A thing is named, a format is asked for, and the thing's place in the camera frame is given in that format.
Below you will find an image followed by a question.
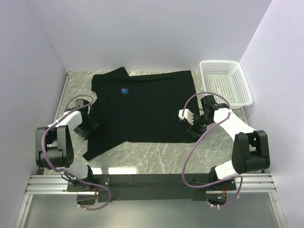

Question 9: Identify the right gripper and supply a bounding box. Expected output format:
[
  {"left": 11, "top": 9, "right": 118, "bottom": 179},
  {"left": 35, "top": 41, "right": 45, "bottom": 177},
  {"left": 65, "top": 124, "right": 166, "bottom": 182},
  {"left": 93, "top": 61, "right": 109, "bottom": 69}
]
[{"left": 187, "top": 112, "right": 213, "bottom": 139}]

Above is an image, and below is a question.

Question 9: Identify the white plastic mesh basket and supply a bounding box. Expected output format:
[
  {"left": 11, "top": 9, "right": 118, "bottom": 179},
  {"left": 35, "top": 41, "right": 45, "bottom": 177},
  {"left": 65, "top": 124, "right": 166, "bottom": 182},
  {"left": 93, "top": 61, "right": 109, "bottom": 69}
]
[{"left": 199, "top": 60, "right": 253, "bottom": 109}]

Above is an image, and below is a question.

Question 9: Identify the black t-shirt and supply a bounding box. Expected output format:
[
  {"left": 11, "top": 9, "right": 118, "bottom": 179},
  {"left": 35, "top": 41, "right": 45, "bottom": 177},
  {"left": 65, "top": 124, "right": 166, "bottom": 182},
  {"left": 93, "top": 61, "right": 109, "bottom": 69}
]
[{"left": 83, "top": 67, "right": 199, "bottom": 161}]

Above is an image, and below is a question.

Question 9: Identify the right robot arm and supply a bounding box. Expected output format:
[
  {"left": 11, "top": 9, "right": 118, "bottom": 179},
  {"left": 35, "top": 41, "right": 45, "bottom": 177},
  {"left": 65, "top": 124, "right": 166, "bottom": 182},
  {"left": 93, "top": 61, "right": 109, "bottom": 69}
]
[{"left": 179, "top": 92, "right": 270, "bottom": 190}]

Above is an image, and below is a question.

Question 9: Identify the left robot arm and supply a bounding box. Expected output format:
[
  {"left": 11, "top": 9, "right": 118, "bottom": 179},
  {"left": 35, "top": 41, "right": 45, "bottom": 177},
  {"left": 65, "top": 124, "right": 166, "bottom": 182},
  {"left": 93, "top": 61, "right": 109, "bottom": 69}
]
[{"left": 35, "top": 99, "right": 98, "bottom": 191}]

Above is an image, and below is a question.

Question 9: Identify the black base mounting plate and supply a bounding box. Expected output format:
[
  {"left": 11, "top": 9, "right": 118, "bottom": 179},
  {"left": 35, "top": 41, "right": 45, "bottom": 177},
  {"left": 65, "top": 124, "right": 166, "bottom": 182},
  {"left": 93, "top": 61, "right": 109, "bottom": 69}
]
[{"left": 66, "top": 173, "right": 238, "bottom": 202}]

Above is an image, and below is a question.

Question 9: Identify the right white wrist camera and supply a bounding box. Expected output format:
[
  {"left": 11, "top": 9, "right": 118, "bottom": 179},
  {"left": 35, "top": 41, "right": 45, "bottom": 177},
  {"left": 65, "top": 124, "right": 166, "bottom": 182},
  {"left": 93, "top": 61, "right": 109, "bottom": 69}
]
[{"left": 178, "top": 109, "right": 194, "bottom": 125}]

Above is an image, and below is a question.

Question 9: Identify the aluminium rail frame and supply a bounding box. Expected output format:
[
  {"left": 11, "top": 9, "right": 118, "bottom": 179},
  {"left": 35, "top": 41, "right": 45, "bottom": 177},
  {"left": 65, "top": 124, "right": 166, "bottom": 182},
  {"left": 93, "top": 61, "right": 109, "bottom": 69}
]
[{"left": 25, "top": 67, "right": 276, "bottom": 228}]

